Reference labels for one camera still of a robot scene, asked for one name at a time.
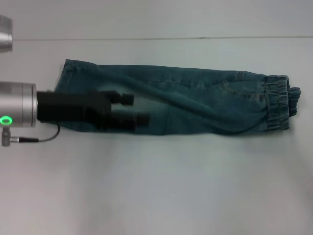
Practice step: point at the blue denim shorts with print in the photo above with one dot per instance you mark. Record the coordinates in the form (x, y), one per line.
(195, 102)

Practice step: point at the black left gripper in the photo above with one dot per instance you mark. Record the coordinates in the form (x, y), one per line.
(71, 107)

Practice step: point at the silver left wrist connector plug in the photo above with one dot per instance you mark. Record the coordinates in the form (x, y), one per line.
(6, 138)

